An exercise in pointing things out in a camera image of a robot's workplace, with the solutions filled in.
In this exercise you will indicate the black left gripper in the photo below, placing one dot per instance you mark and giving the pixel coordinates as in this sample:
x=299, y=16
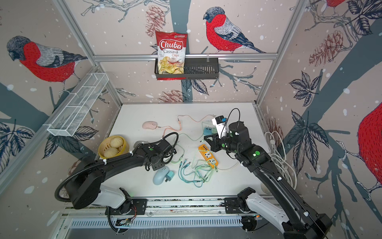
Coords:
x=159, y=166

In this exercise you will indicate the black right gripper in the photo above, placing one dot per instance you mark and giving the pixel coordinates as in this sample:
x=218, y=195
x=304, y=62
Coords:
x=214, y=143

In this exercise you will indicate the light blue computer mouse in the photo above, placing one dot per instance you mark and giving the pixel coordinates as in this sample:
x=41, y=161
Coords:
x=160, y=175

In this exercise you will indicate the orange power strip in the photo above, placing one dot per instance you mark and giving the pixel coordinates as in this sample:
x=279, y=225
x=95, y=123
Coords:
x=208, y=156

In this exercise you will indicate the silver grey computer mouse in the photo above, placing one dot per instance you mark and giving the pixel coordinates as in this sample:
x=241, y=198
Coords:
x=138, y=143

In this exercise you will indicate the teal charger plug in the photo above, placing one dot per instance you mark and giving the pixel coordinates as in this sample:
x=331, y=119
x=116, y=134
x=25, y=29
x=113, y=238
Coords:
x=169, y=176

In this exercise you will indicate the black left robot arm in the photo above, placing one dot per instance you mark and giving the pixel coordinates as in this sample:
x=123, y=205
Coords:
x=84, y=187

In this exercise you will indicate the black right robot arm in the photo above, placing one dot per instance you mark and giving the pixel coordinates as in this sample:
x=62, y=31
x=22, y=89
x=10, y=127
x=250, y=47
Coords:
x=294, y=218

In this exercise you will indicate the pink computer mouse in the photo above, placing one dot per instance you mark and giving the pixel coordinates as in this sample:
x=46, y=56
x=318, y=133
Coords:
x=150, y=125

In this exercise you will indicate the teal power strip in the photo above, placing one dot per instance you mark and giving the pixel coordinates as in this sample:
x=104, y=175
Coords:
x=209, y=129

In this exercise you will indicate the yellow bowl with buns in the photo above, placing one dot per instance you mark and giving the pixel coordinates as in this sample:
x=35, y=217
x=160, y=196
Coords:
x=113, y=146

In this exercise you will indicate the red Chuba cassava chips bag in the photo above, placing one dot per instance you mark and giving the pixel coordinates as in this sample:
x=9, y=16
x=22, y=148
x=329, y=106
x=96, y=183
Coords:
x=171, y=52

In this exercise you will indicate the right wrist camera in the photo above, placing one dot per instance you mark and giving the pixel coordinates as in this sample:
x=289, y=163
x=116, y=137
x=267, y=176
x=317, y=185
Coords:
x=220, y=124

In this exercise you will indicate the black wire wall basket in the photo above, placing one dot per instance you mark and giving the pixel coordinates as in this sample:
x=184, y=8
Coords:
x=194, y=69

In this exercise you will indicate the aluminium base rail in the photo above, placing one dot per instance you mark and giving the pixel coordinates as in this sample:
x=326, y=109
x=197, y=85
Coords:
x=159, y=213

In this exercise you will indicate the white wire mesh shelf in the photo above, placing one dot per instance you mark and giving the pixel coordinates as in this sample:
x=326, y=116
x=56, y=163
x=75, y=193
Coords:
x=80, y=102

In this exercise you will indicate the right rear frame post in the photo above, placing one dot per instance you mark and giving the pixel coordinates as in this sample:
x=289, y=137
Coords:
x=296, y=16

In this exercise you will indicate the aluminium frame corner post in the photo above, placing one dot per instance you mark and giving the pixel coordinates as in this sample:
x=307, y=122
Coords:
x=65, y=12

